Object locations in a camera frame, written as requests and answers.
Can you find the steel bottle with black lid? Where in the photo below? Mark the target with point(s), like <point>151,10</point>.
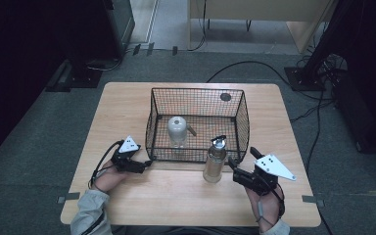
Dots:
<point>214,163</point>

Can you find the short dark floor strip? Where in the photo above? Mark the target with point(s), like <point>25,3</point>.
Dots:
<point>136,49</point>

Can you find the light wooden desk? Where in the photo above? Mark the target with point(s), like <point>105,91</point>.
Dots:
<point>258,9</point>

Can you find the person's right hand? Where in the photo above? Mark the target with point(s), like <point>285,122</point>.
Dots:
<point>267,207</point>

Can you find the clear bottle with white cap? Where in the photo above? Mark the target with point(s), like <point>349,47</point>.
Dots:
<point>177,129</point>

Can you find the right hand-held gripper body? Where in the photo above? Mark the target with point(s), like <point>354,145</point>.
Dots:
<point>258,181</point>

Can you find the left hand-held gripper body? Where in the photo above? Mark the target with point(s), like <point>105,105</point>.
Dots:
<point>129,161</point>

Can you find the dark stand with flat base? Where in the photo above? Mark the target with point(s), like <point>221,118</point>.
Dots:
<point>78,76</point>

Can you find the black stand with square base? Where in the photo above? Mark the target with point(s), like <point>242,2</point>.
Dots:
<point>305,78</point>

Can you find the person's left hand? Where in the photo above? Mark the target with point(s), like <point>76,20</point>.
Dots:
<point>109,181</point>

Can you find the dark grey cabinet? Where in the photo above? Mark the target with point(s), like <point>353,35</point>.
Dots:
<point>119,23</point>

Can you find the person's dark trousers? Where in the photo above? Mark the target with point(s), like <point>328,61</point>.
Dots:
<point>182,231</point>

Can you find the round dark table grommet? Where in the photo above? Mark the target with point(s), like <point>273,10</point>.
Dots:
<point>225,97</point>

